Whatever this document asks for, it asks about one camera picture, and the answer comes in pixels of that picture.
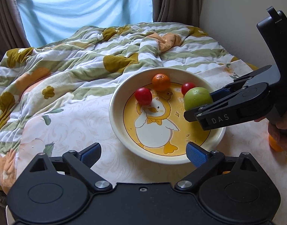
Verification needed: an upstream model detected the green apple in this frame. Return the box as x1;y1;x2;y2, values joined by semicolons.
184;87;213;111

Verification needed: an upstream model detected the small orange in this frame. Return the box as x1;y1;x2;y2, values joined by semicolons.
151;74;171;92

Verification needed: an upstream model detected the small red apple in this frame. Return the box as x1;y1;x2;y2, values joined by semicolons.
134;87;153;105

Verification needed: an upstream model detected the person right hand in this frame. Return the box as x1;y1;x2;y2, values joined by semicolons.
268;113;287;151

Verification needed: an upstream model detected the white floral tablecloth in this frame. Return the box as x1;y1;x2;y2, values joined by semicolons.
15;60;287;224

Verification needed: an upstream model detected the cream duck pattern bowl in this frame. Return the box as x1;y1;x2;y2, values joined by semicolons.
109;67;226;165

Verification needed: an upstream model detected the green striped floral quilt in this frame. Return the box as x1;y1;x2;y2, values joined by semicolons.
0;22;254;192

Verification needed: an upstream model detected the brown right curtain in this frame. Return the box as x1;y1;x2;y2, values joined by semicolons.
152;0;201;26

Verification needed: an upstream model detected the brown curtain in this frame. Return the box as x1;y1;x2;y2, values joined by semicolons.
152;0;201;26
0;0;30;61

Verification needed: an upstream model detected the brown left curtain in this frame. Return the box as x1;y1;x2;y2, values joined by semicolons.
0;0;30;61

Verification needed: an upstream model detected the light blue window cloth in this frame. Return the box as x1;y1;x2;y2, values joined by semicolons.
16;0;153;47

